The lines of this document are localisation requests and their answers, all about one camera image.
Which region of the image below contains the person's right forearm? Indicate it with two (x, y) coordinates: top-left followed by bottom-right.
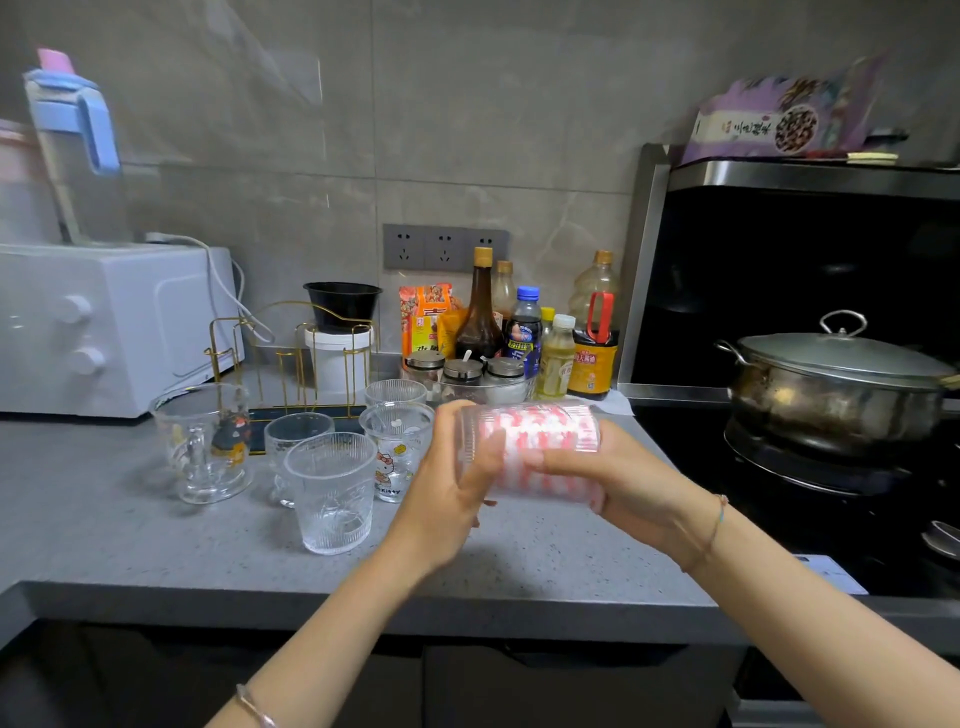
(686, 498), (960, 728)

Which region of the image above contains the penguin print glass mug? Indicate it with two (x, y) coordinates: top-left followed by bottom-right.
(149, 383), (254, 505)

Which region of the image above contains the yellow seasoning pouch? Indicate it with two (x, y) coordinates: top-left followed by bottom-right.
(437, 309), (470, 360)

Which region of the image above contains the steel pot lid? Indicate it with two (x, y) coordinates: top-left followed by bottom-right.
(737, 309), (960, 390)

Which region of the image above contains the stainless steel pot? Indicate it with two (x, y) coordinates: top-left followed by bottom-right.
(716, 338), (958, 459)

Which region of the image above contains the large bottle red handle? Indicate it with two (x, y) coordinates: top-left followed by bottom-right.
(567, 250), (622, 401)

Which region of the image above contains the small ribbed clear glass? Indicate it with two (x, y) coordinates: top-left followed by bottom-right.
(365, 378), (429, 409)

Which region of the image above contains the white power cable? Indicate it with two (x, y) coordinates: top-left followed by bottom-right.
(146, 232), (277, 345)

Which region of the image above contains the person's left forearm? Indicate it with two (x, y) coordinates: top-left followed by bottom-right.
(206, 536), (436, 728)

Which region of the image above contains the gold wire cup rack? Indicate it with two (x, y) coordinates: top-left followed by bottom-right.
(203, 301), (376, 457)

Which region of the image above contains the tall ribbed clear glass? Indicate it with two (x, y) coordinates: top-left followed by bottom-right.
(455, 401), (607, 515)

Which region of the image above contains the silver bracelet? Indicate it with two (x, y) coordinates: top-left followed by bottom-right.
(234, 682), (279, 728)

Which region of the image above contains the black plastic bowl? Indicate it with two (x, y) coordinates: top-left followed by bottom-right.
(303, 281), (384, 335)

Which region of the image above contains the white microwave oven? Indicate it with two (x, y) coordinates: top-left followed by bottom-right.
(0, 242), (247, 419)

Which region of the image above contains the white label sticker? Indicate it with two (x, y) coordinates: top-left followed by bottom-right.
(794, 553), (870, 598)

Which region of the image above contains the grey wall socket panel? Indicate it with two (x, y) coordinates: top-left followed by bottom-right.
(382, 223), (511, 274)

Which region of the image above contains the clear round condiment tray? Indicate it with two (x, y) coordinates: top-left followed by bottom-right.
(399, 372), (540, 410)

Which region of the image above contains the person's right hand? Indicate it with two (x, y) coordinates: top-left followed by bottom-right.
(524, 419), (729, 575)

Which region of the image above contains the clear jug blue lid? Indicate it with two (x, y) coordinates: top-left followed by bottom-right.
(22, 48), (129, 245)

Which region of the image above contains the cartoon cat print glass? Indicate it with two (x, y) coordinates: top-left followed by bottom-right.
(358, 402), (438, 504)

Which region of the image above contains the dark bottle blue cap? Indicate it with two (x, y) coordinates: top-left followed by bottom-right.
(503, 286), (543, 380)

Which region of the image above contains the dark brown glass bottle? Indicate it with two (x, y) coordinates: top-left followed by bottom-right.
(455, 246), (505, 361)

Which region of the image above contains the thin string bracelet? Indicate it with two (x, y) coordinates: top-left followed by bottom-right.
(682, 493), (730, 575)

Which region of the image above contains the yellow liquid bottle white cap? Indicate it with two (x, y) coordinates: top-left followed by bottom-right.
(539, 314), (577, 401)

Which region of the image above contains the clear container pink lid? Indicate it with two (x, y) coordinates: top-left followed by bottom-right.
(0, 118), (61, 245)

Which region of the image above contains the steel ladle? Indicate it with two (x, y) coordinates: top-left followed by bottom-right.
(920, 521), (960, 562)

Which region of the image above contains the short textured glass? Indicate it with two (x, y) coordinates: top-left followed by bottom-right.
(263, 412), (337, 509)

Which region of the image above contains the person's left hand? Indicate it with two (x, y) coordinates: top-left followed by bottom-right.
(382, 399), (508, 579)

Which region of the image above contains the orange seasoning packet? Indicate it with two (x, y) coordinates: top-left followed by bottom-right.
(398, 283), (457, 360)

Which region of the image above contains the white plastic bucket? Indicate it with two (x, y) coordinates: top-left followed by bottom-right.
(305, 327), (376, 406)

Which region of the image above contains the purple food packet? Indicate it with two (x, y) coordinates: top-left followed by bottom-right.
(680, 53), (886, 165)

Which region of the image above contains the pink striped cloth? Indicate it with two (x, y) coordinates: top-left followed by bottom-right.
(479, 404), (605, 511)

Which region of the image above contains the clear bottle brown cap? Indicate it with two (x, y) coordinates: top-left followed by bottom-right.
(492, 260), (519, 322)

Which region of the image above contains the embossed ribbed clear glass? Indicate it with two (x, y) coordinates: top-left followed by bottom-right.
(283, 432), (379, 556)

